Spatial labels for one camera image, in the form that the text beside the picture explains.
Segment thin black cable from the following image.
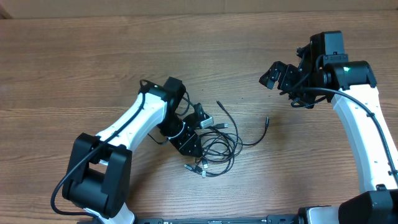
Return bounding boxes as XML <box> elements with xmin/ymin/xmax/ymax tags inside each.
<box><xmin>198</xmin><ymin>100</ymin><xmax>271</xmax><ymax>156</ymax></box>

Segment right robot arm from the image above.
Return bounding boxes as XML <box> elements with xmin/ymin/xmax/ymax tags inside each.
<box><xmin>259</xmin><ymin>31</ymin><xmax>397</xmax><ymax>224</ymax></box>

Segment black cable silver plug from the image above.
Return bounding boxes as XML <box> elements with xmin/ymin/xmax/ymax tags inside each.
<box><xmin>184</xmin><ymin>128</ymin><xmax>243</xmax><ymax>178</ymax></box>

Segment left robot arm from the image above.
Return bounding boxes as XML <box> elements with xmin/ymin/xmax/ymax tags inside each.
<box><xmin>54</xmin><ymin>77</ymin><xmax>213</xmax><ymax>223</ymax></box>

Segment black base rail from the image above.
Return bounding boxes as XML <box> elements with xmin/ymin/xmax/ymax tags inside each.
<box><xmin>133</xmin><ymin>214</ymin><xmax>308</xmax><ymax>224</ymax></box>

